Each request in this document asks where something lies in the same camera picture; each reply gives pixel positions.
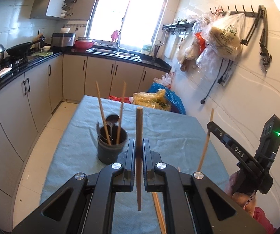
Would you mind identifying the kitchen window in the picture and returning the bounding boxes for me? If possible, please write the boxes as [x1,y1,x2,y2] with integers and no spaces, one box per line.
[86,0,175,54]

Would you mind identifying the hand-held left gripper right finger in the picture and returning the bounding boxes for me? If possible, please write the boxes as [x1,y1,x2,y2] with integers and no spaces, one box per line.
[143,138,268,234]

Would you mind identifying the hanging plastic bags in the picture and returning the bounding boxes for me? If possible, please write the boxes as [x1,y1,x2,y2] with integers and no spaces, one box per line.
[176,15,211,72]

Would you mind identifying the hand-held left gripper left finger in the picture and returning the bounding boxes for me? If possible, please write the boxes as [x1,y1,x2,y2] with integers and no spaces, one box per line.
[11,138,136,234]

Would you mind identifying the beige upper kitchen cabinets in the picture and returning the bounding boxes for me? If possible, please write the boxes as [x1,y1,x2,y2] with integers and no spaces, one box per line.
[29,0,98,21]

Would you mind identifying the person's right hand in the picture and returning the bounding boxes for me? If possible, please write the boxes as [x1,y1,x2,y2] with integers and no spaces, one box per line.
[225,171,257,218]

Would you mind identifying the black gas stove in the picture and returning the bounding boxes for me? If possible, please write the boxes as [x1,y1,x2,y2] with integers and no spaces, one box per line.
[0,56,30,78]

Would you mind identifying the cup of dark chopsticks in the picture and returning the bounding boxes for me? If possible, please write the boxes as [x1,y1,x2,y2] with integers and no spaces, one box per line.
[152,44,160,61]

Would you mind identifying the steel kitchen sink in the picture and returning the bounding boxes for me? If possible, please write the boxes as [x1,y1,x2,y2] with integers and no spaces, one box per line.
[86,47,142,60]

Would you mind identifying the chrome faucet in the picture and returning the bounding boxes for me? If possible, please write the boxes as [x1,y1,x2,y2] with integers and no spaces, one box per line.
[116,30,122,53]

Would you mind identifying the white plastic bag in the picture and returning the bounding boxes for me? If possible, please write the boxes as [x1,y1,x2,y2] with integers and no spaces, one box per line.
[153,72,172,86]

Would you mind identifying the black hook rail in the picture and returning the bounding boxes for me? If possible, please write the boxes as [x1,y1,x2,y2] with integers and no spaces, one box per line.
[210,4,261,18]

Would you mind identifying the blue plastic bag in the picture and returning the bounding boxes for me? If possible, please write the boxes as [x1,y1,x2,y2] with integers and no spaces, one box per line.
[147,82,187,115]

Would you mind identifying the green vegetables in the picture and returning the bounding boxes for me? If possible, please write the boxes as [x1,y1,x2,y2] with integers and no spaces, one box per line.
[30,50,54,57]

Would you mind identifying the red basin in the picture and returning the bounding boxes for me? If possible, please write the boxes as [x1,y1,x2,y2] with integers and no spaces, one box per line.
[74,40,95,50]

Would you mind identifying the black power cable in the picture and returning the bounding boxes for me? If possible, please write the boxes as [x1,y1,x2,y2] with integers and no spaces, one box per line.
[200,54,234,106]

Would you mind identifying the person's right forearm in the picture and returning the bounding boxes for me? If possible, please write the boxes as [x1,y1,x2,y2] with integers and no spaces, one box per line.
[252,207,277,234]

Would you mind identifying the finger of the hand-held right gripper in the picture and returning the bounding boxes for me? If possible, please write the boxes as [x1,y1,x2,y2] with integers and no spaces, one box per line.
[207,121,230,147]

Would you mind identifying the beige lower kitchen cabinets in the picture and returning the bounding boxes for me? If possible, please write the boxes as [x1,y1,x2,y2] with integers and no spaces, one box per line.
[0,52,172,198]

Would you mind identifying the dish rack with bowls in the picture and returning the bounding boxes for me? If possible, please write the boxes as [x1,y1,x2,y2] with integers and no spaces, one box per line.
[60,1,73,19]

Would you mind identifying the black wok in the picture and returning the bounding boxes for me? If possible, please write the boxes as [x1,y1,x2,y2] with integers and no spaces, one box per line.
[6,38,44,57]

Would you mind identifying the beige kitchen cabinets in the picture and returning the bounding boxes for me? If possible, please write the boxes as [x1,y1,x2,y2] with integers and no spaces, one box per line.
[0,52,172,198]
[29,0,98,21]

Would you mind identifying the black kitchen countertop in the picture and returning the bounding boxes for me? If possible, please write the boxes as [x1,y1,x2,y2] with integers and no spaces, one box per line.
[0,46,172,105]

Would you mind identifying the metal spoon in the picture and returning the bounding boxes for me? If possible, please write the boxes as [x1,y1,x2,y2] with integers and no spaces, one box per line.
[105,114,120,142]

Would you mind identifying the black wall shelf rack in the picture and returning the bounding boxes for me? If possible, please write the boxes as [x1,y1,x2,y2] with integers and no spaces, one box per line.
[162,20,197,38]

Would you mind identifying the dark grey utensil holder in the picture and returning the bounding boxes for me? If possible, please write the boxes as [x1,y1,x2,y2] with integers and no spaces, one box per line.
[96,121,129,165]

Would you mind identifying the red plastic bag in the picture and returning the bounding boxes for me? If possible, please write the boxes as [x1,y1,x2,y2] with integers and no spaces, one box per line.
[108,95,134,103]

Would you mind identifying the silver countertop appliance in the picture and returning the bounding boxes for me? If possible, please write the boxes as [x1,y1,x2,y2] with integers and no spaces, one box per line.
[50,32,76,48]

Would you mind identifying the white tray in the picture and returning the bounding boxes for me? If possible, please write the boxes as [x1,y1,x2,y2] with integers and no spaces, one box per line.
[0,67,13,79]

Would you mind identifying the yellow plastic bag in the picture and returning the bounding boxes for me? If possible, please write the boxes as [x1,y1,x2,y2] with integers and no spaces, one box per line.
[132,89,172,112]

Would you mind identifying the tan wooden chopstick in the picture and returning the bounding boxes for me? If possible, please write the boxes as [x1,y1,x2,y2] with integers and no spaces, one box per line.
[197,108,214,172]
[95,81,112,145]
[136,107,144,211]
[152,192,167,234]
[116,82,127,145]

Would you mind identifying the large clear bag of bread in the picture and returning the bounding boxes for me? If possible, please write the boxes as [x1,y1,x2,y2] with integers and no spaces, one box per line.
[200,12,247,61]

